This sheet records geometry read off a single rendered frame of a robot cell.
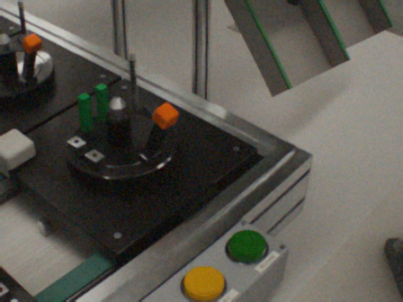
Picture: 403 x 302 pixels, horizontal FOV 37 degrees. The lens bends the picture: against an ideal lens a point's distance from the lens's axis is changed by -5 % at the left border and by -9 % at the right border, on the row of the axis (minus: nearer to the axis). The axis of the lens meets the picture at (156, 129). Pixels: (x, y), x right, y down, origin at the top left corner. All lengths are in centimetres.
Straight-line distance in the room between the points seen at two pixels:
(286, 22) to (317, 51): 6
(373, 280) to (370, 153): 26
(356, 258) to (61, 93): 47
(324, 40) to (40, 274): 52
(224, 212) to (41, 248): 22
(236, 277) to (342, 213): 27
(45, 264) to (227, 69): 57
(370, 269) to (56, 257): 39
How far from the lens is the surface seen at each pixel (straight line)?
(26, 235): 77
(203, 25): 87
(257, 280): 66
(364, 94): 113
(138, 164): 73
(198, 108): 88
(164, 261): 67
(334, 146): 99
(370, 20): 105
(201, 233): 69
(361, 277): 81
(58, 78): 93
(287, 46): 89
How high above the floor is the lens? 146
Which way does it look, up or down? 37 degrees down
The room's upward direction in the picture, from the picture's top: 2 degrees counter-clockwise
